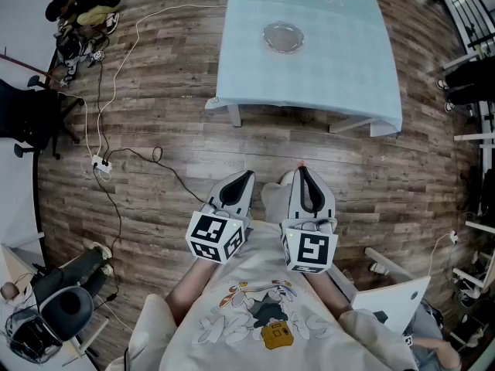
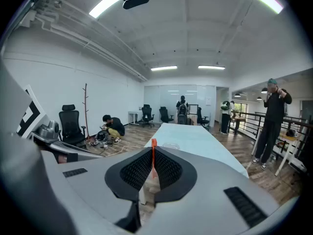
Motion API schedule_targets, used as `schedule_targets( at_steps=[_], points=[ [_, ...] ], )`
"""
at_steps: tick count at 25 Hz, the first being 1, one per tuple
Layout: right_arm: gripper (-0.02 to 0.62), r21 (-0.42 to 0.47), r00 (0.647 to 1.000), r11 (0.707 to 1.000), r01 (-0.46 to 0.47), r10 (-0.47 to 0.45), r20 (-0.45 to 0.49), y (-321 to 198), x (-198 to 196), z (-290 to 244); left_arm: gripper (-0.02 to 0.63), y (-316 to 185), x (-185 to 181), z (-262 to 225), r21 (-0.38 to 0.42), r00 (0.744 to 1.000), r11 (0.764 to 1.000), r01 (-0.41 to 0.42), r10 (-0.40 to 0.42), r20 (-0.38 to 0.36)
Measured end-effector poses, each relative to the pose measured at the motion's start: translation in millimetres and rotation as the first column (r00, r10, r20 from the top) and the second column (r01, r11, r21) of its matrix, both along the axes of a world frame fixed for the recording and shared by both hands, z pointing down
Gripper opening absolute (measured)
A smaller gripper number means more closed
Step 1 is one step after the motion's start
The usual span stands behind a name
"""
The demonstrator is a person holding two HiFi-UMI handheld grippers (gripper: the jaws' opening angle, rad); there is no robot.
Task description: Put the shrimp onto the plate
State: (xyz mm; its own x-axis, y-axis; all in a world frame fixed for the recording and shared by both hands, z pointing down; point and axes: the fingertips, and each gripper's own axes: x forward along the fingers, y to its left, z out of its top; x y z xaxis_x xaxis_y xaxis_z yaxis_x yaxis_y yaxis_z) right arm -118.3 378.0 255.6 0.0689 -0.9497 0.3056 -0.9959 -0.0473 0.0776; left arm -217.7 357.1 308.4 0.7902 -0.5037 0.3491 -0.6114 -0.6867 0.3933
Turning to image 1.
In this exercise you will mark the clear glass plate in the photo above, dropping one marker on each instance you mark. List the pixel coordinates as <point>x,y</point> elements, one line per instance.
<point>283,37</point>

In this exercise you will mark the grey and black chair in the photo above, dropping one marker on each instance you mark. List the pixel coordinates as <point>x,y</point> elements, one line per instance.
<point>65,307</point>

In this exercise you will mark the table with light blue cloth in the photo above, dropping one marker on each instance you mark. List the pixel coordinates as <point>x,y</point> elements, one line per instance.
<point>309,87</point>

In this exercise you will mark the black office chair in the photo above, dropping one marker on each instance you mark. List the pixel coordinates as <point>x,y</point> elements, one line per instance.
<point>27,114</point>

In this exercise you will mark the white power adapter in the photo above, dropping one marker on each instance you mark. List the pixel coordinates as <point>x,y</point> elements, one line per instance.
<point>454,237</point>

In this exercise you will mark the white table frame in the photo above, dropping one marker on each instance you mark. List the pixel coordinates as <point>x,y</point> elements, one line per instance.
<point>234,116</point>

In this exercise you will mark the white power strip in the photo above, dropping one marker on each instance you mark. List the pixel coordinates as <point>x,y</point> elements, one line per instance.
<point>101,164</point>

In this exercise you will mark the black metal railing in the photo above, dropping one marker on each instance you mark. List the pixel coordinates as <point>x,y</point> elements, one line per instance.
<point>470,18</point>

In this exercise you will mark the person's right forearm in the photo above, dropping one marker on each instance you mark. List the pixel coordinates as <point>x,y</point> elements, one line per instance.
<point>328,296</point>

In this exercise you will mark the person's light trouser leg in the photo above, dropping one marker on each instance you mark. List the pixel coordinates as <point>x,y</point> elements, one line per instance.
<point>275,203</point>

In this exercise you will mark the white desk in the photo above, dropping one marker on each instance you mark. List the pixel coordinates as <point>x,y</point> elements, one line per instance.
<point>481,253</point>

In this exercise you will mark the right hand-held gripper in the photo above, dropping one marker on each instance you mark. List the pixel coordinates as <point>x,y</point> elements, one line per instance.
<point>309,249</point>

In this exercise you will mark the person's left forearm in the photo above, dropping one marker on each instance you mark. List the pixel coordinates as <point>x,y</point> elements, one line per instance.
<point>189,284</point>

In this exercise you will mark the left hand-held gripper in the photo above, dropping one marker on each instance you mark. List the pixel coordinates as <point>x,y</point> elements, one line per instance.
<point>216,230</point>

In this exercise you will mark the person's printed cream shirt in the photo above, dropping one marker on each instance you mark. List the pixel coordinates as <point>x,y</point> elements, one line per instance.
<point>263,323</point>

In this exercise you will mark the pile of equipment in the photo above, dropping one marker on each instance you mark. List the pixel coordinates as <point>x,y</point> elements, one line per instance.
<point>71,50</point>

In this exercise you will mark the white desk panel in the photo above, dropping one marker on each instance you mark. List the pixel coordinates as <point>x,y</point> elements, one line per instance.
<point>390,303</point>

